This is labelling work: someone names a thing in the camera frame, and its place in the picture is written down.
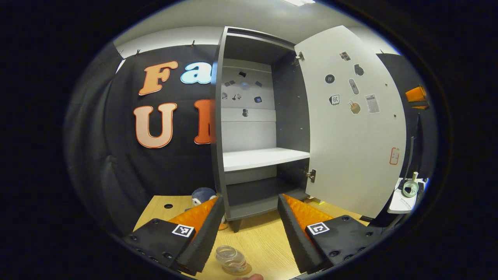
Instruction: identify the black backdrop cloth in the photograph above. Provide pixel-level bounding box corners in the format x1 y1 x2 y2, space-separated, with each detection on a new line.
64 41 438 234

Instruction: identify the clear plastic bottle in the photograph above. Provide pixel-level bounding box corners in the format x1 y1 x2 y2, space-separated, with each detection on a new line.
215 245 248 273

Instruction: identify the white side table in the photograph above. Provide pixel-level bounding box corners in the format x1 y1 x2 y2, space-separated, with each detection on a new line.
387 177 428 214

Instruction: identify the white cabinet door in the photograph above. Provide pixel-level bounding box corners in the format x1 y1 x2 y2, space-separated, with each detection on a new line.
294 25 407 219

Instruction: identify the white cabinet shelf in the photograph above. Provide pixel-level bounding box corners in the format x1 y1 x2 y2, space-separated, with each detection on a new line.
223 147 311 172

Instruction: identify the penguin plush toy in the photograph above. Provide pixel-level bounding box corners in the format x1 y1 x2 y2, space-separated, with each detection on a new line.
191 187 228 231

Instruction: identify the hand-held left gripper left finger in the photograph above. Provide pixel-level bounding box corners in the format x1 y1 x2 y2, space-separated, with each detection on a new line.
123 194 225 276

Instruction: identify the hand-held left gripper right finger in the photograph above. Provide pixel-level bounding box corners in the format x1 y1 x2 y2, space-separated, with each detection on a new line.
277 194 384 275

